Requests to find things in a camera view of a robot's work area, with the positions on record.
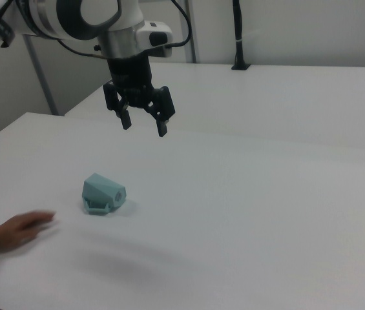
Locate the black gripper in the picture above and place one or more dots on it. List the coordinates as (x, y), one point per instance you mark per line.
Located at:
(130, 77)

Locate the teal plastic block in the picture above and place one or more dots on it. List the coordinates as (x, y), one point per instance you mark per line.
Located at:
(101, 190)

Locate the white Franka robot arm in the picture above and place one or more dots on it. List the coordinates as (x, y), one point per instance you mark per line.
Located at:
(72, 16)

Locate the bare human hand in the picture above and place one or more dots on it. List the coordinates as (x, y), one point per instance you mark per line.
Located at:
(17, 231)

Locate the black pole with white band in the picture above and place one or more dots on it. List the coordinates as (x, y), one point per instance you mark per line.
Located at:
(239, 48)

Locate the grey metal partition post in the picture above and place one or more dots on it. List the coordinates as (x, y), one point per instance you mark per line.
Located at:
(191, 35)

